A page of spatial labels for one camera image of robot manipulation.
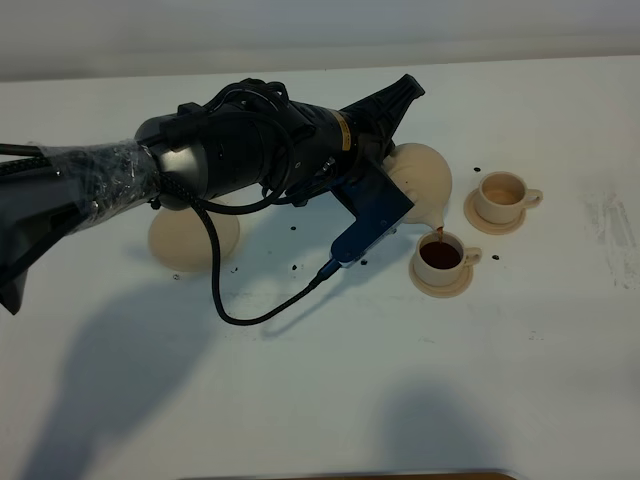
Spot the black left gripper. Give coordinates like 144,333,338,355
329,74,425,175

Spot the beige teapot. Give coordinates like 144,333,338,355
383,143,452,231

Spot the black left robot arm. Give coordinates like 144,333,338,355
1,75,424,313

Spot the beige teapot saucer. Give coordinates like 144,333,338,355
148,207,241,272

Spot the beige far saucer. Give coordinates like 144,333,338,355
463,189,526,235

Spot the beige far teacup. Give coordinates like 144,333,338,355
473,171,543,225

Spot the beige teacup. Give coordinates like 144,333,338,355
412,232,483,287
473,171,543,225

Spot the beige near teacup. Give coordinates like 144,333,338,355
412,232,483,287

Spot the beige near saucer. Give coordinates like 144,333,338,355
409,253,474,298

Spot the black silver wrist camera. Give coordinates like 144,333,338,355
330,162,414,267

